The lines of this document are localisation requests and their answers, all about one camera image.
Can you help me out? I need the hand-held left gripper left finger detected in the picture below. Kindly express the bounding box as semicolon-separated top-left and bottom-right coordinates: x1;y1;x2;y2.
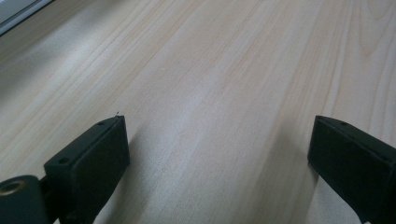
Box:
43;115;131;224

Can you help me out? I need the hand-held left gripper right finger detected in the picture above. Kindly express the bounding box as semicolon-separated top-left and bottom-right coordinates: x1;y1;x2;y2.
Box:
307;115;396;224

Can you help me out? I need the grey metal rail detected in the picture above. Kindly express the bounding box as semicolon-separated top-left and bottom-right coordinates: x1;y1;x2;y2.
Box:
0;0;55;36

